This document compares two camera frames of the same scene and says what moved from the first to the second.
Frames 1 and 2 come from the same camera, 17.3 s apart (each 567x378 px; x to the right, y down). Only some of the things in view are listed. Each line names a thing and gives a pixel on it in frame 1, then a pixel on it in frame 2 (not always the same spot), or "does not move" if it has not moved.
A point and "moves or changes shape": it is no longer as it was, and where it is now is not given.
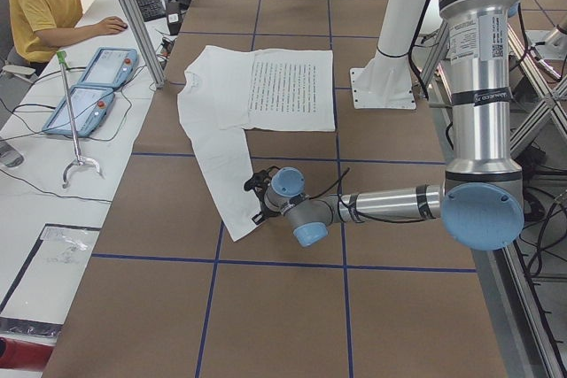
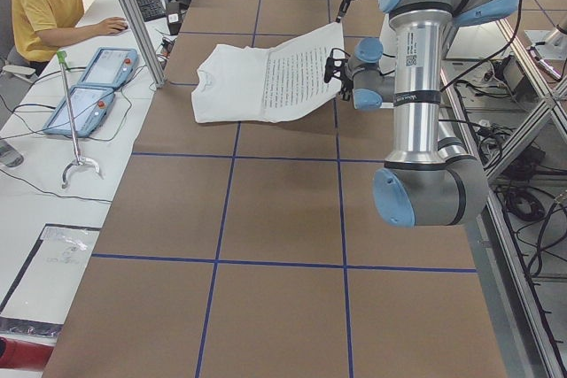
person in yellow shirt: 44,6 does not move
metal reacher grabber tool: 81,161 does not move
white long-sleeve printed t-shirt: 225,91 moves or changes shape
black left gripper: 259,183 -> 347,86
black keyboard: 150,6 does not move
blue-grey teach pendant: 111,67 does not move
